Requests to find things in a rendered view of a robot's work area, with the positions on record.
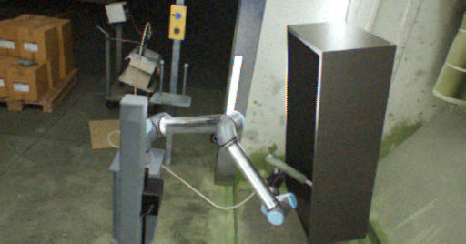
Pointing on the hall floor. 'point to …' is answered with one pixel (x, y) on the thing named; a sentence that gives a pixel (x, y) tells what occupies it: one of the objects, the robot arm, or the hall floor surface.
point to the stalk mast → (174, 86)
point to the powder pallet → (46, 95)
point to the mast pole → (131, 166)
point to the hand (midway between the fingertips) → (279, 167)
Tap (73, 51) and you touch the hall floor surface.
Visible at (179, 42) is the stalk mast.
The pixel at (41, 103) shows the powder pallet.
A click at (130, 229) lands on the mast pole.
